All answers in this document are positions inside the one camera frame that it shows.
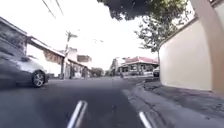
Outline group of trees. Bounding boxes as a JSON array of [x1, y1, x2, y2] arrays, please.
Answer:
[[89, 67, 105, 78]]

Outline grey pavement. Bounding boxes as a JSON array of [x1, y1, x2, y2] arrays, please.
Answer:
[[143, 80, 224, 119]]

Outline silver car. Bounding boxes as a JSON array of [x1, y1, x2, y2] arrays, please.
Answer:
[[0, 36, 50, 89]]

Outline white multi-storey building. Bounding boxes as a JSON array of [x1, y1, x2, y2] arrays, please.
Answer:
[[67, 47, 93, 69]]

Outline white-walled building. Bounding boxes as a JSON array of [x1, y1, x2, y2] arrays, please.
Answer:
[[0, 16, 66, 79]]

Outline cream wall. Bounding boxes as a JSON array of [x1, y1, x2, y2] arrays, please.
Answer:
[[158, 0, 224, 94]]

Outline overhead wires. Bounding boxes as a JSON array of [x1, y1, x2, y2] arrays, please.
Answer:
[[41, 0, 65, 19]]

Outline tree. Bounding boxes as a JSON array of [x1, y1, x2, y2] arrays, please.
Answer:
[[97, 0, 196, 63]]

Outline grey asphalt road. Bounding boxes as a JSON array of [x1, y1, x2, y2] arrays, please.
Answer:
[[0, 75, 224, 128]]

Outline robot's own part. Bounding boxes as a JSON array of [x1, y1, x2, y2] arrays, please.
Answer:
[[138, 110, 154, 128], [66, 99, 89, 128]]

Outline utility pole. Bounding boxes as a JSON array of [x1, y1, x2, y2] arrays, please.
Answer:
[[60, 30, 78, 80]]

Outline red-roofed corner house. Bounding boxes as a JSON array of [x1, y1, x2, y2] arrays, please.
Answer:
[[118, 55, 160, 77]]

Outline low building with red roof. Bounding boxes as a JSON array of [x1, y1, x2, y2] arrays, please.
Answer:
[[64, 58, 91, 80]]

